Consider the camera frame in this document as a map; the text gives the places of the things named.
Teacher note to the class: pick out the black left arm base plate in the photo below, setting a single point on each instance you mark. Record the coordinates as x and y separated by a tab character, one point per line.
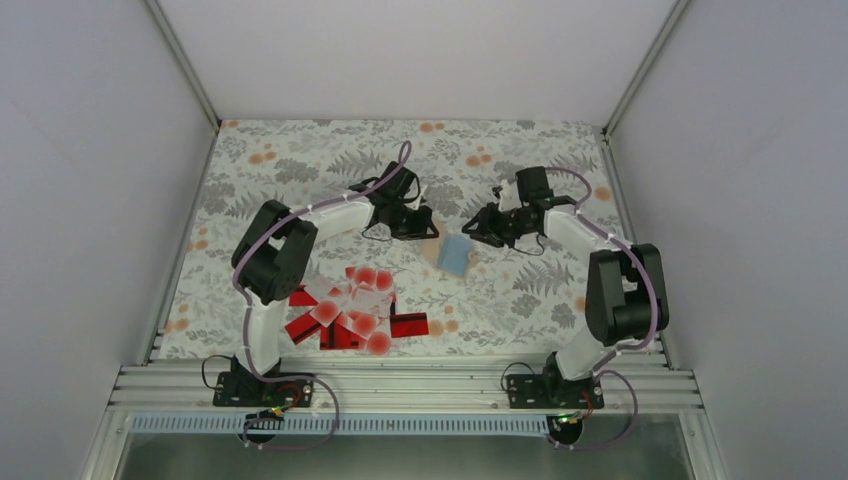
242	389

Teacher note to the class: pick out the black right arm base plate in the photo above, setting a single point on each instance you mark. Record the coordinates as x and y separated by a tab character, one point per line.
542	391

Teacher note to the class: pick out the floral patterned table mat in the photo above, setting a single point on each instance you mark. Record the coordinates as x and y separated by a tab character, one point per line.
526	300

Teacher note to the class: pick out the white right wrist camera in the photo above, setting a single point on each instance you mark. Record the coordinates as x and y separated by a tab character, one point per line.
507	196

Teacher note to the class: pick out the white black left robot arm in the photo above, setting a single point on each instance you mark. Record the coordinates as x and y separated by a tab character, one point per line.
271	258

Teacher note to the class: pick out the aluminium rail frame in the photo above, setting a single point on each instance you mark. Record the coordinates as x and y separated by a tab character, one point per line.
340	61

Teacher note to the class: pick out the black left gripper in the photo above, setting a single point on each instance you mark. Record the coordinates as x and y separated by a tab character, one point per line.
420	227

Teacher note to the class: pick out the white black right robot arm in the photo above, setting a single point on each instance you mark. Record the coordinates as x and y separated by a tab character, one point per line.
625	301

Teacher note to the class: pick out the pile of red white cards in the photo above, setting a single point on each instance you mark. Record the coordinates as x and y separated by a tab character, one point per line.
360	312

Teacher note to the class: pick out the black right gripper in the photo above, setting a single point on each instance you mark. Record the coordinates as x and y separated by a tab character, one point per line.
485	216

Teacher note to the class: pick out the slotted grey cable duct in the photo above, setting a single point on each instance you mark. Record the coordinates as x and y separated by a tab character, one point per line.
522	425

